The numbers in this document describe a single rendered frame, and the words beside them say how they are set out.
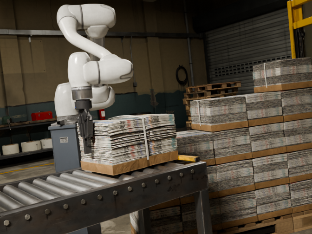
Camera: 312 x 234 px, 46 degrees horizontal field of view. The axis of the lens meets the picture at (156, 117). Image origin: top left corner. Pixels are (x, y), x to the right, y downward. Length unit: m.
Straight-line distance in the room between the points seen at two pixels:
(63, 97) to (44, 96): 6.64
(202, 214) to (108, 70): 0.76
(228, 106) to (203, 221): 1.12
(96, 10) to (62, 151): 0.93
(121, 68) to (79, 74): 0.19
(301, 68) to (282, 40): 7.09
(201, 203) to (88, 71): 0.76
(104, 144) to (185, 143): 1.00
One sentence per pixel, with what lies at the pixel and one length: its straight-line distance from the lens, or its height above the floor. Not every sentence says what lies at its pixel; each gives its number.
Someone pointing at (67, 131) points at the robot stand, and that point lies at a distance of 2.42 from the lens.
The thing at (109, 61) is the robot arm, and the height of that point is 1.30.
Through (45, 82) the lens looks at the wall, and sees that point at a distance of 9.10.
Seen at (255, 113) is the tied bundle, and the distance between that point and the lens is 2.71.
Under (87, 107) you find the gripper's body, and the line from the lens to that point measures 1.62.
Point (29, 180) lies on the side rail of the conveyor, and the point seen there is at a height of 0.80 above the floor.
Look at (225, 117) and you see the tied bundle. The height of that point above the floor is 0.92.
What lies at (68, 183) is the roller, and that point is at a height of 0.80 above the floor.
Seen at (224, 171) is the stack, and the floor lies 0.55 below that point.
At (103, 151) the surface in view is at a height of 0.90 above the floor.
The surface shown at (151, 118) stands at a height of 1.02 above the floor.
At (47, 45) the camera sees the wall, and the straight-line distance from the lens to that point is 9.26.
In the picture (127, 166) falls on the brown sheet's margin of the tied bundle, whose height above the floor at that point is 0.83.
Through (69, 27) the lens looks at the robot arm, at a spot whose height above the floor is 1.51.
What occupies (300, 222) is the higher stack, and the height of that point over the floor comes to 0.06.
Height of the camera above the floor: 1.11
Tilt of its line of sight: 3 degrees down
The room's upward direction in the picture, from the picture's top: 6 degrees counter-clockwise
